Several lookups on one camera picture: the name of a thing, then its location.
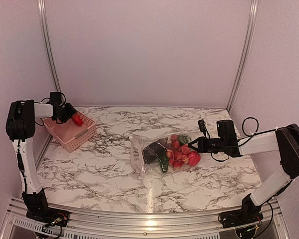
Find red fake pepper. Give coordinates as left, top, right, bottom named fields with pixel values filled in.
left=71, top=112, right=83, bottom=126

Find green fake leafy vegetable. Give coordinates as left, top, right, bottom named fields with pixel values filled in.
left=178, top=135, right=191, bottom=146

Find front aluminium rail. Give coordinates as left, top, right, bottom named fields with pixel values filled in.
left=0, top=198, right=290, bottom=239

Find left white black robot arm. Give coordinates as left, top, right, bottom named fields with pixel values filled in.
left=5, top=92, right=76, bottom=222

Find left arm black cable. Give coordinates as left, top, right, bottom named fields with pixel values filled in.
left=34, top=92, right=67, bottom=126

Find aluminium frame post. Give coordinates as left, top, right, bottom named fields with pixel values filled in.
left=226, top=0, right=259, bottom=113
left=38, top=0, right=62, bottom=92

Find dark purple fake eggplant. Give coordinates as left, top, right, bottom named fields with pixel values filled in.
left=142, top=139, right=167, bottom=164

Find right aluminium frame post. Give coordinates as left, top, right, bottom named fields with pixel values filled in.
left=226, top=0, right=259, bottom=113

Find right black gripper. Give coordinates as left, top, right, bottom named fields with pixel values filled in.
left=188, top=136, right=226, bottom=153

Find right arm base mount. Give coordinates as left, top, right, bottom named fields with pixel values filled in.
left=218, top=209, right=264, bottom=228

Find green fake cucumber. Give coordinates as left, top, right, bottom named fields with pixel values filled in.
left=158, top=154, right=169, bottom=173

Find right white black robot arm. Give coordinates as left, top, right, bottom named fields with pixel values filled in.
left=188, top=120, right=299, bottom=223

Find red fake tomato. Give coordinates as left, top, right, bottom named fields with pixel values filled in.
left=188, top=151, right=201, bottom=167

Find pink plastic basket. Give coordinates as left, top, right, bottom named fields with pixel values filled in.
left=43, top=111, right=96, bottom=152

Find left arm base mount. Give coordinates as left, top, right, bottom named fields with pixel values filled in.
left=26, top=206, right=70, bottom=227

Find clear zip top bag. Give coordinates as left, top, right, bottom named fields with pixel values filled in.
left=130, top=134, right=201, bottom=177

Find left aluminium frame post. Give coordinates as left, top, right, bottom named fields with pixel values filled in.
left=38, top=0, right=62, bottom=92

